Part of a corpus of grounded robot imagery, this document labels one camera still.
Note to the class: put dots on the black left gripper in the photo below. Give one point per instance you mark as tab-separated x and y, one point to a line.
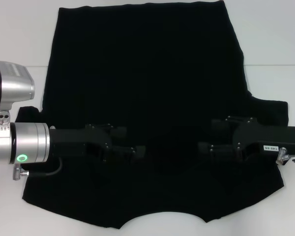
71	143

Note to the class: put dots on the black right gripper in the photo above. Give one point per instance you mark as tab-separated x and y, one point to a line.
273	140

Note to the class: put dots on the black shirt with FREE print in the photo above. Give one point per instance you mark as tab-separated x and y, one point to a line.
152	73

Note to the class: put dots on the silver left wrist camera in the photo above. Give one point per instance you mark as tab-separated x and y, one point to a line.
12	81

